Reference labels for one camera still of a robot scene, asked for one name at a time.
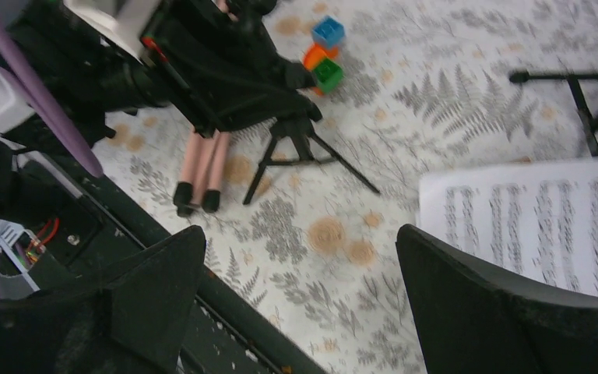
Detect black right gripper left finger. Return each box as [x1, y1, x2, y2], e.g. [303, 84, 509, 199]
[0, 226, 206, 373]

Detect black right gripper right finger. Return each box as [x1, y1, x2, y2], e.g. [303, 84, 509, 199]
[396, 224, 598, 373]

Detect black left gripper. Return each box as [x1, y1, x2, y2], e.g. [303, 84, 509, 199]
[141, 1, 322, 137]

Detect pink music stand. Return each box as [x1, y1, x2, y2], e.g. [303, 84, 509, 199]
[173, 1, 237, 217]

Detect small black tripod stand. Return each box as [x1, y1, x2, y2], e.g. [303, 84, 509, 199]
[242, 115, 381, 206]

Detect sheet music page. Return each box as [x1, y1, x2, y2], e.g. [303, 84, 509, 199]
[417, 158, 598, 296]

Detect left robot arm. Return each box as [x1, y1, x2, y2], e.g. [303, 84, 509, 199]
[0, 1, 322, 168]

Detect orange curved toy piece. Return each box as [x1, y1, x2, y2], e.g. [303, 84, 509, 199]
[303, 44, 339, 96]

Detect green toy brick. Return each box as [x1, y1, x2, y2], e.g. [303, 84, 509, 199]
[312, 58, 344, 94]

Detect light blue toy brick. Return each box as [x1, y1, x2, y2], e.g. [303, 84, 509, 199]
[311, 16, 345, 49]

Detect floral patterned table mat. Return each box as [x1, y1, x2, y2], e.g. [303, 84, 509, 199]
[94, 1, 598, 373]

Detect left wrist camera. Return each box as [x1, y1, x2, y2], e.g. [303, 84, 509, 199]
[63, 0, 161, 62]

